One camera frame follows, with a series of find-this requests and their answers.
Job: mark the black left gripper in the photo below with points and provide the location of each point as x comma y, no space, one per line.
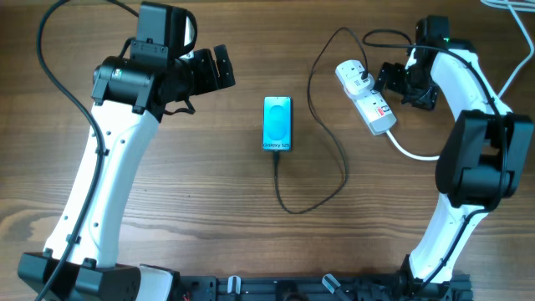
209,80

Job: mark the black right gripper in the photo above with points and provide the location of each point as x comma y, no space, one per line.
395,72

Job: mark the white power strip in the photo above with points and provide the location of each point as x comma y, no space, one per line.
373,108

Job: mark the blue Galaxy smartphone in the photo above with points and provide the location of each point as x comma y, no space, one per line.
277,123

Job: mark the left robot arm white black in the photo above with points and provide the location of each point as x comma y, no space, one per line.
131,90

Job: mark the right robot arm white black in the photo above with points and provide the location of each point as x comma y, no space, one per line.
483,158

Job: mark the white USB wall charger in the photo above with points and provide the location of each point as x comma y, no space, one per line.
355,86

